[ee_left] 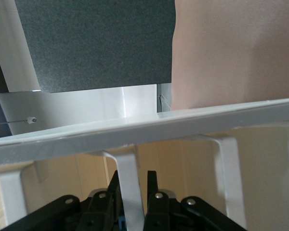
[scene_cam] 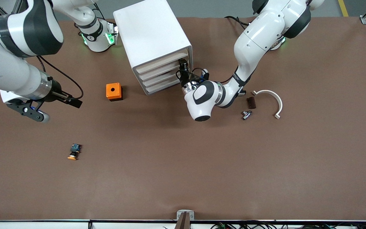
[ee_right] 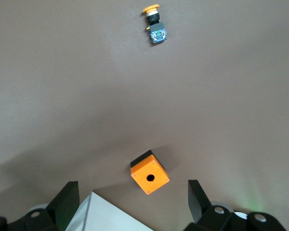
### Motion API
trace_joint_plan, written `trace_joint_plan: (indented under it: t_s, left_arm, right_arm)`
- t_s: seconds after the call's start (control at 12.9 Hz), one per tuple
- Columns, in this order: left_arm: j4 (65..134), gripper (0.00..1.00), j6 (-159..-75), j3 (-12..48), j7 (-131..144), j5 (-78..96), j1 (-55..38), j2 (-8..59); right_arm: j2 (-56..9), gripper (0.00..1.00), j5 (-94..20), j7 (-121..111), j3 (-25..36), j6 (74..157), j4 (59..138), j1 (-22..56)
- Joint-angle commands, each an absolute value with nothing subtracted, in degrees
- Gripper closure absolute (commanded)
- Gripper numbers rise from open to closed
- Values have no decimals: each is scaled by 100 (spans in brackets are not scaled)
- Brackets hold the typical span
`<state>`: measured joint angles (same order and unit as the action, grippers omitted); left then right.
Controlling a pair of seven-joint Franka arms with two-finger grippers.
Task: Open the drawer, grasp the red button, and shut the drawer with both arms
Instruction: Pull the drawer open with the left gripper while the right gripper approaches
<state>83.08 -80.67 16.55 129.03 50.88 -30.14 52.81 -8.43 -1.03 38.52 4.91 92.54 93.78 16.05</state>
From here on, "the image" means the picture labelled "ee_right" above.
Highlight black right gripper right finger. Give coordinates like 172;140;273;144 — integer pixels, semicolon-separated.
184;179;287;231

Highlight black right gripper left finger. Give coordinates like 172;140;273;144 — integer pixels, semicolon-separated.
0;181;80;231

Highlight white drawer cabinet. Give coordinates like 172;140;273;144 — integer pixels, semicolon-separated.
65;191;155;231

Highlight yellow mushroom push button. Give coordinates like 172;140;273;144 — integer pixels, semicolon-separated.
142;4;168;45

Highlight orange button enclosure box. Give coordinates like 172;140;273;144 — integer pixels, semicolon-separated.
130;149;171;195

